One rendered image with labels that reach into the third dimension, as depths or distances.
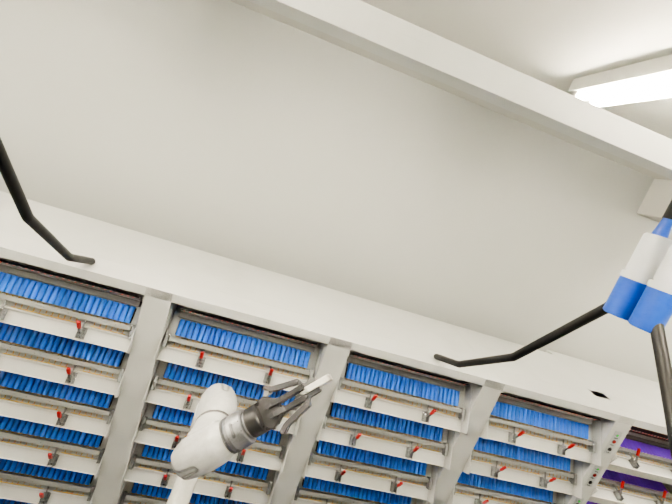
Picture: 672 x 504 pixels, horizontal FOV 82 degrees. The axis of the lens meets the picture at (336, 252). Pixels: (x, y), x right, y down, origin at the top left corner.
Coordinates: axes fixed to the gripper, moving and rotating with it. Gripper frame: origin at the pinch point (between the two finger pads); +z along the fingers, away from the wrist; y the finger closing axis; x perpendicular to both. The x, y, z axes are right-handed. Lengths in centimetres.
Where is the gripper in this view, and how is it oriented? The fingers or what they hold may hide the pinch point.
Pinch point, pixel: (318, 383)
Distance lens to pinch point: 104.0
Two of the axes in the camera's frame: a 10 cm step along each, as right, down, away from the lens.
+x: 2.3, 3.9, 8.9
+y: -4.5, -7.7, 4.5
